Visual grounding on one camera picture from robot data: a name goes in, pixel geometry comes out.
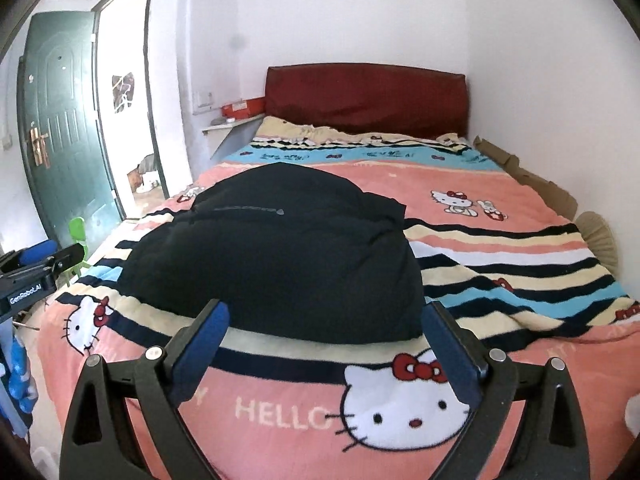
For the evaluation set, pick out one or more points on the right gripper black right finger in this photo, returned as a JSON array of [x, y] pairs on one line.
[[500, 399]]

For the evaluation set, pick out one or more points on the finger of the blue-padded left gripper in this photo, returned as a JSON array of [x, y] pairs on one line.
[[44, 255]]

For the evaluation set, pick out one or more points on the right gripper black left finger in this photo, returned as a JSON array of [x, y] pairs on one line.
[[99, 440]]

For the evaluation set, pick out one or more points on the black padded jacket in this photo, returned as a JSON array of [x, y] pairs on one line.
[[295, 252]]

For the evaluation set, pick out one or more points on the green plastic chair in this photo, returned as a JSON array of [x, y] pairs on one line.
[[75, 260]]

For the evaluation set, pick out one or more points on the dark green door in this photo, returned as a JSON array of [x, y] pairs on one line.
[[62, 149]]

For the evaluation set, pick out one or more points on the pink Hello Kitty blanket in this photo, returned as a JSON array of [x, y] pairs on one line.
[[505, 266]]

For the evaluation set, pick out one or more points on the beige straw fan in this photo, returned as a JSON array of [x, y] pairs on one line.
[[600, 240]]

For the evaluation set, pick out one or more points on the brown cardboard strip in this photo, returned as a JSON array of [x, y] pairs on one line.
[[560, 201]]

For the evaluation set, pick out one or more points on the red box on shelf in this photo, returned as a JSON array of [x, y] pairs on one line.
[[244, 109]]

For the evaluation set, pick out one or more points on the dark red headboard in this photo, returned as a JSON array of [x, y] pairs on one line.
[[367, 97]]

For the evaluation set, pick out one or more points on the grey wall shelf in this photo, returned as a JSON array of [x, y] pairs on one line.
[[227, 137]]

